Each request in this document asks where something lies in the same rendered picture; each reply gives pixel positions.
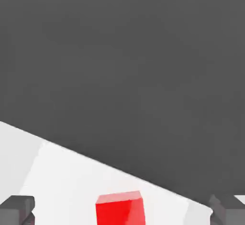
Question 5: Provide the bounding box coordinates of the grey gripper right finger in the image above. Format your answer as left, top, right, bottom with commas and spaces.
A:
208, 194, 245, 225

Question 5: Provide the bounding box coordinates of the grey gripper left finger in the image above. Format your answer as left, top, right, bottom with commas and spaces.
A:
0, 195, 36, 225

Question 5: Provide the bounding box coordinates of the small red cube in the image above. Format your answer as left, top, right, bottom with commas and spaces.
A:
95, 190, 146, 225

